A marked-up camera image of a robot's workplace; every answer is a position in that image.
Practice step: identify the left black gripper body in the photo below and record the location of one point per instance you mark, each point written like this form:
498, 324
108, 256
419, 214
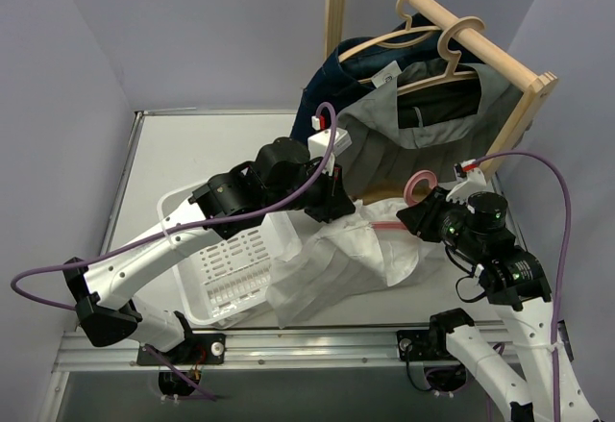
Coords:
332, 202

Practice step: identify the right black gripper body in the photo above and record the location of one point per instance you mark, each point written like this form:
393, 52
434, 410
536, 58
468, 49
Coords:
422, 215

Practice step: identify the pink plastic hanger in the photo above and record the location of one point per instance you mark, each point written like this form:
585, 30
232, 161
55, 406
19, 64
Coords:
417, 188

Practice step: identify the white pleated skirt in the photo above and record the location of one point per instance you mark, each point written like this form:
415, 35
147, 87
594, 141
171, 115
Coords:
369, 250

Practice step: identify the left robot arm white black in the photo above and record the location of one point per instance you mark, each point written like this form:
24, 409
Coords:
286, 175

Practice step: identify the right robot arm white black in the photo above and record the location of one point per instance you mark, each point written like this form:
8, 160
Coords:
515, 285

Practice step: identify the grey pleated skirt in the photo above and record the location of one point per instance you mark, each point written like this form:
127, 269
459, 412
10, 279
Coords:
393, 136

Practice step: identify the dark blue denim skirt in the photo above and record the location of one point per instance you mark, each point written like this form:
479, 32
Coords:
344, 82

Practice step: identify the beige hanger front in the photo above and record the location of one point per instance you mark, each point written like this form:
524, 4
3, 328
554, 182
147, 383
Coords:
450, 56

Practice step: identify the beige hanger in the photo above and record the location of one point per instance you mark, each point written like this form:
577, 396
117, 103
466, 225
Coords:
408, 23
450, 56

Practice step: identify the beige hanger rear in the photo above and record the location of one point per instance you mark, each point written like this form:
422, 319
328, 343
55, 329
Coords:
408, 23

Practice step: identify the white plastic basket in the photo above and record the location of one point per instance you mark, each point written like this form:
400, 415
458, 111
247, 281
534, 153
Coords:
224, 284

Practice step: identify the wooden clothes rack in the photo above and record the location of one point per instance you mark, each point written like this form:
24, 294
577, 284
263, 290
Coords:
535, 87

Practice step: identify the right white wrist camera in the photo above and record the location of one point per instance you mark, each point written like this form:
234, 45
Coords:
469, 180

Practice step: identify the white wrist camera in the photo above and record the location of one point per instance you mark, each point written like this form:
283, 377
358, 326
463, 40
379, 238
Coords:
318, 143
469, 180

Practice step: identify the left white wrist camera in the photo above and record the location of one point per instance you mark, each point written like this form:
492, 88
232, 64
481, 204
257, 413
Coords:
318, 143

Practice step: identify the aluminium mounting rail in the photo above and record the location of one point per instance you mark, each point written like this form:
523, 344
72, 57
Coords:
250, 350

